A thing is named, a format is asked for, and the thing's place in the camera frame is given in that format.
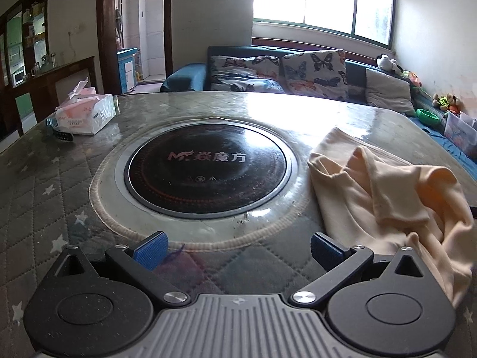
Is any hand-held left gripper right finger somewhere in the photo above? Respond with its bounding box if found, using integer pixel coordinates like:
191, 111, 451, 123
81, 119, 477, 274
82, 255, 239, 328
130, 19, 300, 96
289, 232, 439, 307

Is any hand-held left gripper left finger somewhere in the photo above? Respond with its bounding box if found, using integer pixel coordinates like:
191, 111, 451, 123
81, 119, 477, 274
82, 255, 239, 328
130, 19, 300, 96
41, 231, 191, 307

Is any cream shirt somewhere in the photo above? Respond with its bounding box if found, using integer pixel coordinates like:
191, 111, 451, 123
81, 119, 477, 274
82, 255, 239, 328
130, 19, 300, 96
307, 127, 475, 308

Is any round black induction cooktop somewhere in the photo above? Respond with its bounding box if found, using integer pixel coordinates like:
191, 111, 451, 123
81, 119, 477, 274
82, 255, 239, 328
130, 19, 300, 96
114, 117, 299, 220

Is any white pink tissue pack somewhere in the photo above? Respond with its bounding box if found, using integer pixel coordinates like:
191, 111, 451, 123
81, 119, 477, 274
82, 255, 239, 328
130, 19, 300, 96
55, 78, 114, 135

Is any blue patterned sofa cover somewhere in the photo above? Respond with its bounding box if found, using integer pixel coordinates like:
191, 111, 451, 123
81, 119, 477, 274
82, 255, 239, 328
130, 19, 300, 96
406, 114, 477, 180

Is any green bowl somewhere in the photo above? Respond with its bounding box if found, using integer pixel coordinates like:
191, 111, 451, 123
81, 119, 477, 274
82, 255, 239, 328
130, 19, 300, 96
416, 108, 442, 127

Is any grey pillow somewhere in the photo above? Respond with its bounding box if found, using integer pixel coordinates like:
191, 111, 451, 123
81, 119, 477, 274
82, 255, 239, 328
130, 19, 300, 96
365, 68, 416, 116

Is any butterfly print pillow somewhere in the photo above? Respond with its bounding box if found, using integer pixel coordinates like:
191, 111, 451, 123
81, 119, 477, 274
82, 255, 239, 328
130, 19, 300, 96
281, 49, 351, 101
209, 55, 286, 94

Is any blue sofa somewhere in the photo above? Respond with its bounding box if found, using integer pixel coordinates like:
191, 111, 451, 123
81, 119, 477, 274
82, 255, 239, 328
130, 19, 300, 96
160, 36, 477, 185

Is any clear plastic storage box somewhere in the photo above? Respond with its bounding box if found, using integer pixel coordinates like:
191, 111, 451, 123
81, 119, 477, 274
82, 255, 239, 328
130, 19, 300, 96
443, 111, 477, 153

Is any blue white small cabinet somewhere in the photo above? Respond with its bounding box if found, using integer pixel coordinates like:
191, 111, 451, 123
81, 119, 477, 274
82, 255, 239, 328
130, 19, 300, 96
117, 47, 138, 95

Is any dark wooden sideboard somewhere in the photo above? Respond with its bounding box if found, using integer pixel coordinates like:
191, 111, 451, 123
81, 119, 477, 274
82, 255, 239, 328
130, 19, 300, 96
5, 57, 98, 135

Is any panda plush toy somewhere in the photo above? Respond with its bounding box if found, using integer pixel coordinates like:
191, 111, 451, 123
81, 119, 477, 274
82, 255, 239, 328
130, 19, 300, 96
376, 54, 403, 73

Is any window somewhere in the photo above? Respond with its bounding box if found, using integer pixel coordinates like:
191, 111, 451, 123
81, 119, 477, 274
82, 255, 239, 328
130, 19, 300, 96
253, 0, 396, 47

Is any dark wooden display cabinet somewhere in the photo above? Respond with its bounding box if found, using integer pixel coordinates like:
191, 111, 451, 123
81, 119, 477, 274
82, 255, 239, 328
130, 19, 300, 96
0, 0, 51, 94

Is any dark wooden door frame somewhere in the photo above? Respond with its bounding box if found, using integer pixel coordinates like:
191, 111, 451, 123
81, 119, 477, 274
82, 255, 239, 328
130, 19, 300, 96
97, 0, 174, 95

